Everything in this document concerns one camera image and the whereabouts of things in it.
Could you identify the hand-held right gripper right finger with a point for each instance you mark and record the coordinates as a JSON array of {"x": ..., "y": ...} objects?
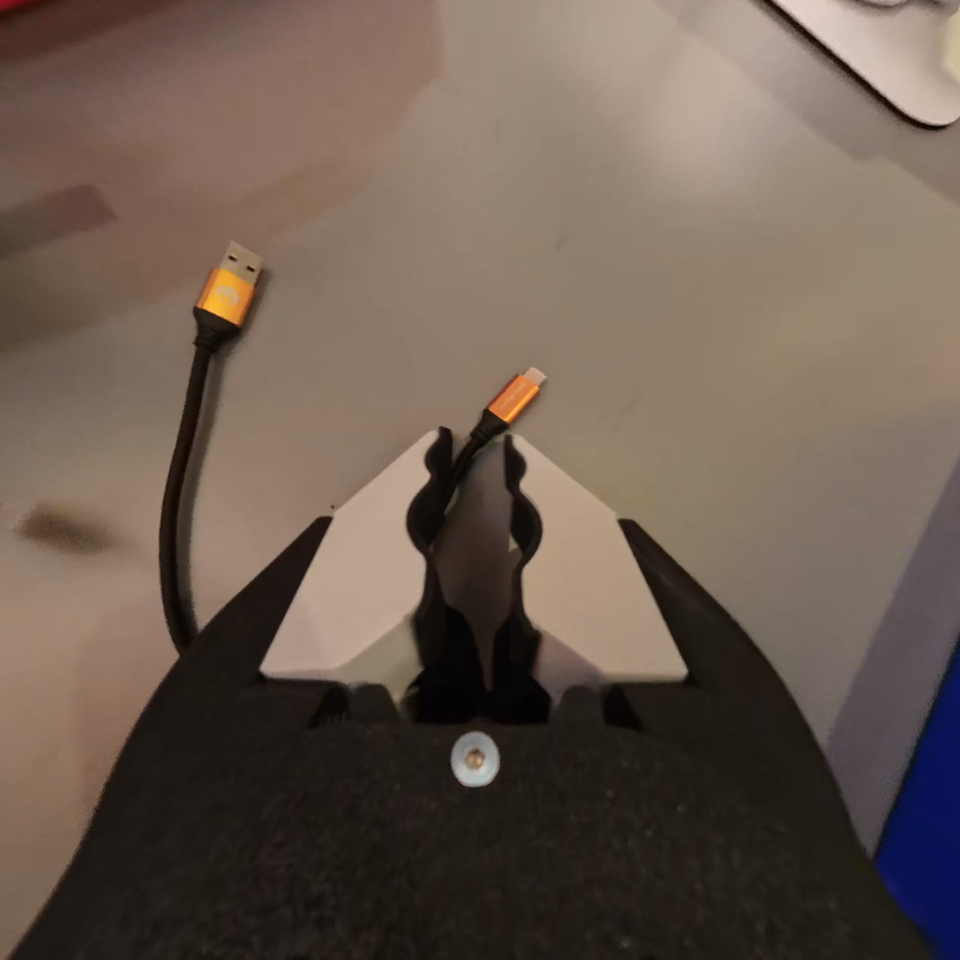
[{"x": 600, "y": 600}]

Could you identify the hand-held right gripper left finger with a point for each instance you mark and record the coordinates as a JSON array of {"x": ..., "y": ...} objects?
[{"x": 352, "y": 592}]

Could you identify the blue plastic bin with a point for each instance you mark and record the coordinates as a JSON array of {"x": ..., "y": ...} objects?
[{"x": 930, "y": 825}]

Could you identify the grey desk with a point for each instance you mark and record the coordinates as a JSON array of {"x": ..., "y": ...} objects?
[{"x": 600, "y": 262}]

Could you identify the white stand base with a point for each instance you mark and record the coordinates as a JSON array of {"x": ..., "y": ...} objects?
[{"x": 885, "y": 52}]

